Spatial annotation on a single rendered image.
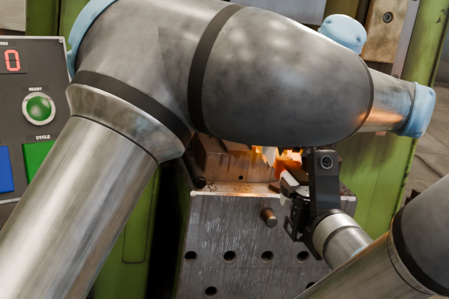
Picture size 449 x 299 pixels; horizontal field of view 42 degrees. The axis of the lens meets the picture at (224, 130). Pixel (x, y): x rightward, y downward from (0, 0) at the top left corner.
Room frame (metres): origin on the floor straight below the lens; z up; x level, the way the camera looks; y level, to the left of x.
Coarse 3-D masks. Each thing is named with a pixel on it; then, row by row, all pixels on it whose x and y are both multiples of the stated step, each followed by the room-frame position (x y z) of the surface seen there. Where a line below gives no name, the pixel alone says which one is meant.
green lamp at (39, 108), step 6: (36, 96) 0.94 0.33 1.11; (30, 102) 0.93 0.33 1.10; (36, 102) 0.93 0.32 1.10; (42, 102) 0.94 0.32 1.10; (48, 102) 0.95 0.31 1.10; (30, 108) 0.92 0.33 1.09; (36, 108) 0.93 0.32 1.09; (42, 108) 0.94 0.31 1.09; (48, 108) 0.94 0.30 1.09; (30, 114) 0.92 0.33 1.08; (36, 114) 0.93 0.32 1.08; (42, 114) 0.93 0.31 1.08; (48, 114) 0.94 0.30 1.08; (36, 120) 0.92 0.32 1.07; (42, 120) 0.93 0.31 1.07
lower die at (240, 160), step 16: (192, 144) 1.27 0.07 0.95; (208, 144) 1.19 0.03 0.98; (224, 144) 1.18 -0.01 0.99; (240, 144) 1.20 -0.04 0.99; (208, 160) 1.14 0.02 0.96; (224, 160) 1.15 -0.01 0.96; (240, 160) 1.16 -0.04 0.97; (256, 160) 1.17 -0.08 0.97; (208, 176) 1.15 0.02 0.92; (224, 176) 1.16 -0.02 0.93; (256, 176) 1.18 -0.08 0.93; (272, 176) 1.19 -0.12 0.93
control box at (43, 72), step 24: (0, 48) 0.94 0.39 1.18; (24, 48) 0.97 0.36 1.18; (48, 48) 1.00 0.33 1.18; (0, 72) 0.92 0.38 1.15; (24, 72) 0.95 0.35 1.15; (48, 72) 0.98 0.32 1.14; (0, 96) 0.90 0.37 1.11; (24, 96) 0.93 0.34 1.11; (48, 96) 0.96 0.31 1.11; (0, 120) 0.89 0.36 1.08; (24, 120) 0.91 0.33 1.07; (48, 120) 0.93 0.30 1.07; (0, 144) 0.87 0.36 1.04; (24, 168) 0.87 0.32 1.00
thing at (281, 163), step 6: (276, 150) 1.11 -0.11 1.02; (276, 156) 1.07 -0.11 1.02; (282, 156) 1.08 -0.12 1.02; (276, 162) 1.06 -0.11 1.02; (282, 162) 1.02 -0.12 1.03; (288, 162) 1.03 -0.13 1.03; (294, 162) 1.03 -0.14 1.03; (300, 162) 1.04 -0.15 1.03; (276, 168) 1.03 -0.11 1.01; (282, 168) 1.02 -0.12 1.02; (288, 168) 1.00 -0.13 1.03; (294, 168) 1.00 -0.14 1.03; (300, 168) 1.01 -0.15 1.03; (276, 174) 1.02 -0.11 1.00; (294, 174) 0.97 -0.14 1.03; (300, 174) 0.97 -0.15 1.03; (306, 174) 0.98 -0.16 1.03; (300, 180) 0.94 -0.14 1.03; (306, 180) 0.94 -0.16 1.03
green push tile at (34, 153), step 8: (24, 144) 0.89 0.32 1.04; (32, 144) 0.89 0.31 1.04; (40, 144) 0.90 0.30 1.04; (48, 144) 0.91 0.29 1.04; (24, 152) 0.88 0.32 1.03; (32, 152) 0.89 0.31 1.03; (40, 152) 0.90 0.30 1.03; (48, 152) 0.90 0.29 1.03; (24, 160) 0.88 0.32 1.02; (32, 160) 0.88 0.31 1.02; (40, 160) 0.89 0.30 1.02; (32, 168) 0.87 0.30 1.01; (32, 176) 0.87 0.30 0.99
